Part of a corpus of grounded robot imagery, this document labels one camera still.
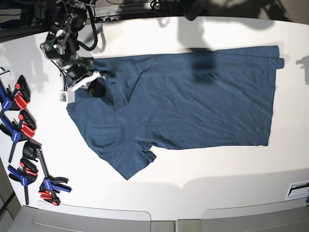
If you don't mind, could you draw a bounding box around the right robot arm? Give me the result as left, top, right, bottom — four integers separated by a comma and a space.
40, 0, 105, 97

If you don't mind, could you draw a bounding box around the dark blue T-shirt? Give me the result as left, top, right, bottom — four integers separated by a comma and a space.
67, 45, 284, 179

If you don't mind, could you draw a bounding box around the grey chair back right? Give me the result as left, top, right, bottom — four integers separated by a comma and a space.
176, 199, 309, 232

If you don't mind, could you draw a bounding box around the grey chair back left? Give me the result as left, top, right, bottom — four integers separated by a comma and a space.
8, 206, 175, 232

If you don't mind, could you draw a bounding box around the top blue red bar clamp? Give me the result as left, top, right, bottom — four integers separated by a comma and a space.
0, 75, 31, 116

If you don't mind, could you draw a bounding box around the blue red bar clamp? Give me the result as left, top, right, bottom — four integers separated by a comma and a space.
0, 75, 31, 116
8, 157, 38, 205
37, 148, 72, 206
0, 110, 36, 163

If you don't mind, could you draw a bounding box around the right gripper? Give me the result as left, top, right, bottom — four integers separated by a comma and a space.
61, 58, 107, 98

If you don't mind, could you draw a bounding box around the grey chair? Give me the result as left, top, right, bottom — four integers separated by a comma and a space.
176, 199, 309, 232
8, 206, 175, 232

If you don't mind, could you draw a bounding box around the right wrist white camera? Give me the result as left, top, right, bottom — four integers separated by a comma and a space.
59, 89, 75, 103

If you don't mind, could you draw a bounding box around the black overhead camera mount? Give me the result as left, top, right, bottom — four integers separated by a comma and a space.
181, 0, 217, 21

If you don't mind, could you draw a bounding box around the bottom blue red bar clamp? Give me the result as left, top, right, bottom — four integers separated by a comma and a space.
37, 148, 72, 206

